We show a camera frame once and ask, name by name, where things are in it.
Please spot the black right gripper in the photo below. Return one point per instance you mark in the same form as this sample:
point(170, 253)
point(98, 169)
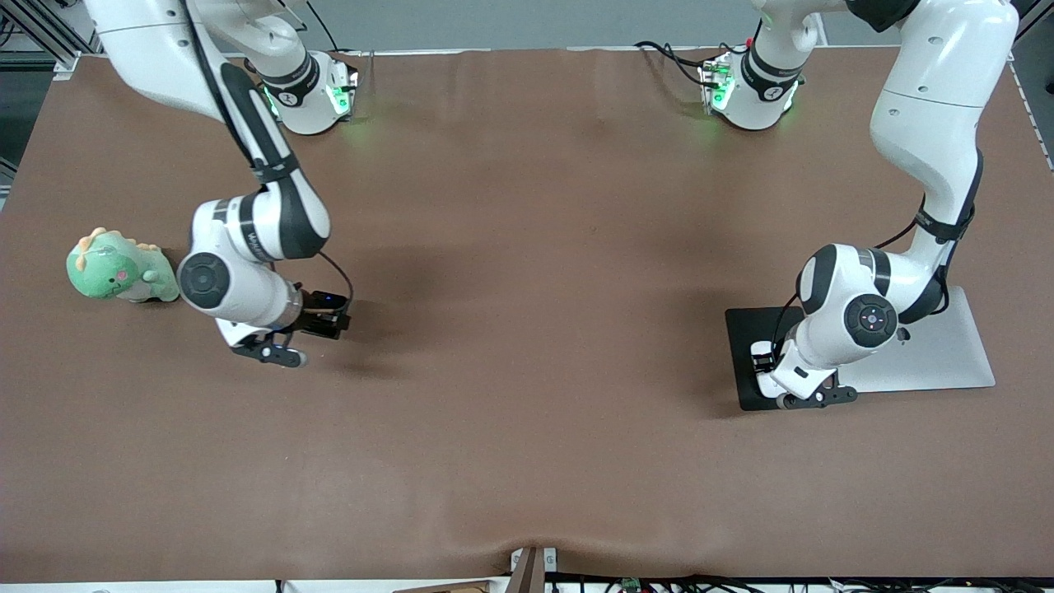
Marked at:
point(318, 314)

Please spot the white computer mouse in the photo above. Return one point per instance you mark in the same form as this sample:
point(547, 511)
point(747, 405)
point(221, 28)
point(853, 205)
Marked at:
point(767, 385)

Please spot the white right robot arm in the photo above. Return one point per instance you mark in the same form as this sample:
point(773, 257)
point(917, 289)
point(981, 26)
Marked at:
point(247, 288)

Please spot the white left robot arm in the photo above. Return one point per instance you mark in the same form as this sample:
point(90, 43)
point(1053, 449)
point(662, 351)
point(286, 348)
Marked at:
point(930, 107)

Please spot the black mouse pad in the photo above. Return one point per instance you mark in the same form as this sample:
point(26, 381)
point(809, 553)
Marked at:
point(741, 329)

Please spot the silver closed laptop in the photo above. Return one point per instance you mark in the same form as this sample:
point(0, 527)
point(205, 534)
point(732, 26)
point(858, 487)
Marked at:
point(963, 362)

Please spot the green dinosaur plush toy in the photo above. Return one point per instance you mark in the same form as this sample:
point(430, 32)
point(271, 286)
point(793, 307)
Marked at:
point(107, 276)

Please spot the brown table cover sheet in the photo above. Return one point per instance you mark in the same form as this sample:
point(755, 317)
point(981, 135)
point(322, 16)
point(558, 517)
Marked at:
point(527, 428)

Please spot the metal table bracket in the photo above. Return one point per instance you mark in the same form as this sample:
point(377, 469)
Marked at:
point(549, 562)

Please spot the aluminium frame profile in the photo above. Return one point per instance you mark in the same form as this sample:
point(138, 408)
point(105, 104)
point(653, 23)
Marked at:
point(33, 29)

